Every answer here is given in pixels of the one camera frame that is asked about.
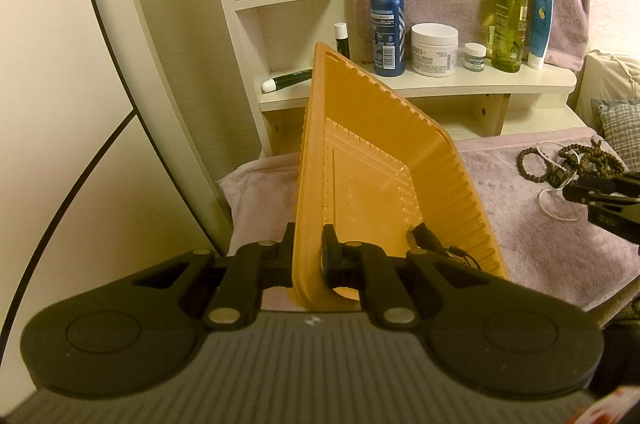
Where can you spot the blue and white tube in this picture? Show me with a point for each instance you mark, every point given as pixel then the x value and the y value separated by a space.
pixel 540 19

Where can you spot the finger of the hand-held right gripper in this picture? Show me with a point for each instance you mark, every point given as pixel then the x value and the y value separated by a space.
pixel 617 219
pixel 600 191

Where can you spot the blue spray bottle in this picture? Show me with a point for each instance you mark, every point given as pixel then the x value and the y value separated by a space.
pixel 386 19

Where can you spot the white cream jar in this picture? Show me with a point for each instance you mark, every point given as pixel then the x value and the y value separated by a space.
pixel 434 49

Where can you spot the white panel with black lines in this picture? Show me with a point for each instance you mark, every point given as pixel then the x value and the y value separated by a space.
pixel 75 104

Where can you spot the purple fleece blanket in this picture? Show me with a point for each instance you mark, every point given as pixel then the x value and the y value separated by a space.
pixel 525 244

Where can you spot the dark green tube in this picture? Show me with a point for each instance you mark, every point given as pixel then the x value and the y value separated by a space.
pixel 292 78

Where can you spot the black and white lip balm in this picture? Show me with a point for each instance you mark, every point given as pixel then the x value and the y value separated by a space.
pixel 342 39

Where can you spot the green spray bottle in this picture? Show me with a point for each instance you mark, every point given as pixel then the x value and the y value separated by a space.
pixel 510 14

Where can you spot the small green-label jar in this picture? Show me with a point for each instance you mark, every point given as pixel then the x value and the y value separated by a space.
pixel 475 57

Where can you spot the grey checked pillow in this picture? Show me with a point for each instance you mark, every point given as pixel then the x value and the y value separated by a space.
pixel 622 124

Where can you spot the cream shelf unit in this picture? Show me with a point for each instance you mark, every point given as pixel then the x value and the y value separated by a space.
pixel 500 84

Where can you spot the cream pillow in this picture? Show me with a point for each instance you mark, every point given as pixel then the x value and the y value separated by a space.
pixel 610 74

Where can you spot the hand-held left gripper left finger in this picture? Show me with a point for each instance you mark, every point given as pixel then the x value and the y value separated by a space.
pixel 280 261

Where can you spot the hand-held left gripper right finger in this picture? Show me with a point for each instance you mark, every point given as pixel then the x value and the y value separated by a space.
pixel 330 254

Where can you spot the yellow plastic tray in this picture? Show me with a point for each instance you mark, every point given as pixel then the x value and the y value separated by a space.
pixel 380 144

